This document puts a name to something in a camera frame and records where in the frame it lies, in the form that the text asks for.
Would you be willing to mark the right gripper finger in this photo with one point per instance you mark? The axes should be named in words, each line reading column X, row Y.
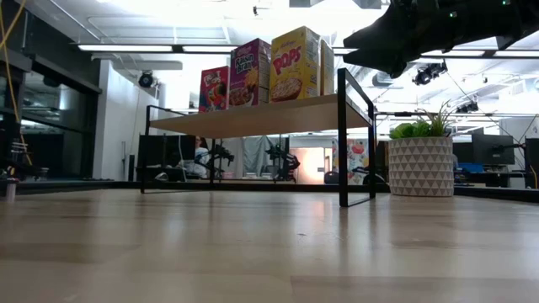
column 379, row 42

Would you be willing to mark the magenta Raisin Bran cereal box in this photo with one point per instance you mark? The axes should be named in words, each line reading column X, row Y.
column 246, row 67

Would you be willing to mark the red Froot Loops cereal box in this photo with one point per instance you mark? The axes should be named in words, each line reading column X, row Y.
column 215, row 90

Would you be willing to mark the black background robot arm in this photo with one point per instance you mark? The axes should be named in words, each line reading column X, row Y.
column 221, row 155
column 288, row 162

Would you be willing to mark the black ceiling spotlight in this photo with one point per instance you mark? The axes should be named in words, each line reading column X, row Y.
column 467, row 107
column 427, row 73
column 146, row 79

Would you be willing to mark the green artificial plant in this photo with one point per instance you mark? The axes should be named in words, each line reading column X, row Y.
column 406, row 130

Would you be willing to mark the colourful hanging fabric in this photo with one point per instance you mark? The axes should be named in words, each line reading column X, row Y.
column 358, row 155

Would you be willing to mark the white triangle-pattern plant pot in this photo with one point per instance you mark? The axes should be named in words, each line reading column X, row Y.
column 421, row 166

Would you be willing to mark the black computer monitor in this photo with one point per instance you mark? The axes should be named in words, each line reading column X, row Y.
column 492, row 149

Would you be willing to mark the black ball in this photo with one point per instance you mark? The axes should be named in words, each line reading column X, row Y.
column 332, row 178

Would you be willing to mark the blue bin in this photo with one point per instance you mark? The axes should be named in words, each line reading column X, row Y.
column 469, row 168

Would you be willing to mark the person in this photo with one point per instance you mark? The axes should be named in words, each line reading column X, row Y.
column 201, row 160

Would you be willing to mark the small white cylinder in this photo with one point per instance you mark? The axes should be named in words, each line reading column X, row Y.
column 11, row 191

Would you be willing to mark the wooden shelf with black frame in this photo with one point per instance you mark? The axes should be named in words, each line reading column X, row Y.
column 261, row 120

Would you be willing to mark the black metal rig frame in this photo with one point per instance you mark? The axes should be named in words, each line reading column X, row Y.
column 273, row 186

